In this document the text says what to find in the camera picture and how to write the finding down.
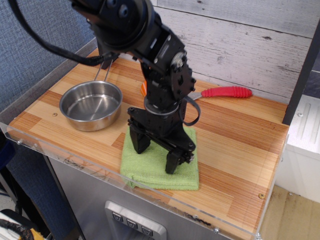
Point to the red handled metal fork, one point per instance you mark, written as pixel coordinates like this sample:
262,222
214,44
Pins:
227,91

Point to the green towel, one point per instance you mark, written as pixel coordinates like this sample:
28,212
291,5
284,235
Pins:
148,168

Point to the clear acrylic table guard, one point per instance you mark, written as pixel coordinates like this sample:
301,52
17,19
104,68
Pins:
236,164

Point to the toy salmon sushi piece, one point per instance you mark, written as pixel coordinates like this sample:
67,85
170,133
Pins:
143,88

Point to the right black frame post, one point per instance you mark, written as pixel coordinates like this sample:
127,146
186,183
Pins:
301,82

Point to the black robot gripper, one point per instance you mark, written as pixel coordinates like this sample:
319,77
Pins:
166,131

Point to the white ribbed side unit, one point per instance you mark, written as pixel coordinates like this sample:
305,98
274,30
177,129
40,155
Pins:
299,167

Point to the small steel saucepan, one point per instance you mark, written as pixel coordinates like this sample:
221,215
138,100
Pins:
93,105

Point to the stainless steel cabinet front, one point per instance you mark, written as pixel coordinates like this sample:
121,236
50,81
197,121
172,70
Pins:
87,193

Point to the silver button control panel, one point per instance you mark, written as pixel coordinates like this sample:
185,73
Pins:
126,224

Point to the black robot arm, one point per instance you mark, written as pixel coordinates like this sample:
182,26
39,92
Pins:
133,27

